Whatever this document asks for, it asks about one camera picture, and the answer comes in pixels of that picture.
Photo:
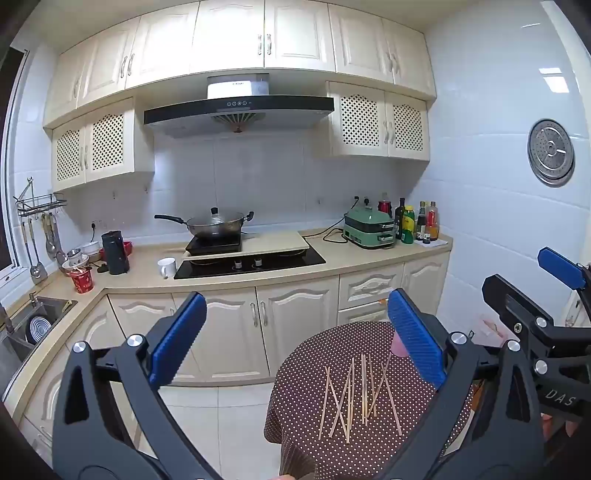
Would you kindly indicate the spread of wooden chopsticks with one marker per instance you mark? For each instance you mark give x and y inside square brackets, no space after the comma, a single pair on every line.
[364,392]

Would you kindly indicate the red container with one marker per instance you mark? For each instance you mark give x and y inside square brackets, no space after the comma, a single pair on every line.
[128,248]

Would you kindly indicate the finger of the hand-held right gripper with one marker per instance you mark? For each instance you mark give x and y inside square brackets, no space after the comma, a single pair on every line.
[561,268]
[512,302]

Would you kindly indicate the dark sauce bottle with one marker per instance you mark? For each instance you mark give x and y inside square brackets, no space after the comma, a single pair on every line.
[421,221]

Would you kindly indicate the red printed paper cup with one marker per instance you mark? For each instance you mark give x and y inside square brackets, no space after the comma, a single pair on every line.
[83,282]

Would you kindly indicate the white bowl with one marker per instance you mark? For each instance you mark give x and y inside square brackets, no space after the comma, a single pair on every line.
[93,249]

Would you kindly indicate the dark glass bottle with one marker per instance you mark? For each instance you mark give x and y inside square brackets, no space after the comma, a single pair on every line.
[400,217]

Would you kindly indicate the black induction cooker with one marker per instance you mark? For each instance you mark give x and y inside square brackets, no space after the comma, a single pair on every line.
[212,244]

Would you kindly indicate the person's right hand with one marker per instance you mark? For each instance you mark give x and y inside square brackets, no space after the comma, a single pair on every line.
[548,427]

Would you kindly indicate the window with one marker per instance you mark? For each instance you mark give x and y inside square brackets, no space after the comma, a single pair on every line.
[11,207]

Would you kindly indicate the cream lattice door cabinet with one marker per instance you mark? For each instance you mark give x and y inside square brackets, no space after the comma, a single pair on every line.
[106,143]
[360,120]

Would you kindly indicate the beige board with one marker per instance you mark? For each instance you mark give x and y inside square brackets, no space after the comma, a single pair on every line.
[277,242]

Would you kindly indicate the orange red bottle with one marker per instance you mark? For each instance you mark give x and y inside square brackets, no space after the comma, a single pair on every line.
[432,221]

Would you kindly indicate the stacked bowls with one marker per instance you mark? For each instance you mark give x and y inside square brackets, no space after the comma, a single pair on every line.
[74,261]

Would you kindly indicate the metal ladle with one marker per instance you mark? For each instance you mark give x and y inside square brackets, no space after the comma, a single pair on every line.
[57,251]

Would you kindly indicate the steel pot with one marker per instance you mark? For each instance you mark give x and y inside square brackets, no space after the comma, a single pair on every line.
[38,330]

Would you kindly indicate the white mug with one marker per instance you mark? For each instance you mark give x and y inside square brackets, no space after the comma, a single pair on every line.
[167,267]

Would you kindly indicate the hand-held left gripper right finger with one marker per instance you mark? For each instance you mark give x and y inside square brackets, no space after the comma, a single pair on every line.
[415,341]

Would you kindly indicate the glass wok lid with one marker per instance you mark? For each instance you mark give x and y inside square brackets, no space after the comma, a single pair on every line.
[214,219]

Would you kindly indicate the yellow green bottle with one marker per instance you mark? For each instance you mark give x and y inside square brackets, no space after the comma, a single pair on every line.
[408,226]

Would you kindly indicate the white paper sheet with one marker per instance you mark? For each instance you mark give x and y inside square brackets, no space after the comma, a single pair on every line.
[441,242]

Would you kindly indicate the green electric cooker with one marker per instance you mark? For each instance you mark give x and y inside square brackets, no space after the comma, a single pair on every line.
[369,224]

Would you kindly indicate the red can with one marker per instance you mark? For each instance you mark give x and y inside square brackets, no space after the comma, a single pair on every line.
[384,207]

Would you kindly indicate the steel faucet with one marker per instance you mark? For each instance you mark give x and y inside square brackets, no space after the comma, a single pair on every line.
[4,318]

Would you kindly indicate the black glass cooktop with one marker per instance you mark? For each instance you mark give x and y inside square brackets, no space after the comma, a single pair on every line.
[277,265]

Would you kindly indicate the brown polka-dot round table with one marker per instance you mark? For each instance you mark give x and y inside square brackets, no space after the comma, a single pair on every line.
[314,392]

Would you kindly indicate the black electric kettle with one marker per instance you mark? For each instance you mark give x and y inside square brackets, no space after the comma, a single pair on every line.
[115,254]

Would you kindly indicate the black range hood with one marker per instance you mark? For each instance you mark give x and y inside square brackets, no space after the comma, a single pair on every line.
[240,110]

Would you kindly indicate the pink plastic bag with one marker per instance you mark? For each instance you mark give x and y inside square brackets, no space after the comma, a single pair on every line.
[491,327]

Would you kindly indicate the pink cup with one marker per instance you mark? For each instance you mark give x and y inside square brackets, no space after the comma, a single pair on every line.
[400,349]

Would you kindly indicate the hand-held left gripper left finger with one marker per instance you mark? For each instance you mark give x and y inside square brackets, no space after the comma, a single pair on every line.
[180,341]

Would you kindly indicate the steel sink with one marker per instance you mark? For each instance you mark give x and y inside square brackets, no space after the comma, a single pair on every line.
[46,307]

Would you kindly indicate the round metal steamer plate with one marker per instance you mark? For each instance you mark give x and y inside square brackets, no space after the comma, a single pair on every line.
[551,152]

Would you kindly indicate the cream upper wall cabinets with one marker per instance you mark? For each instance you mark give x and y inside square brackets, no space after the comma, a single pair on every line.
[231,37]

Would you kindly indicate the steel wok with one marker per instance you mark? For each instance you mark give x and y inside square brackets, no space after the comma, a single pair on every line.
[217,231]

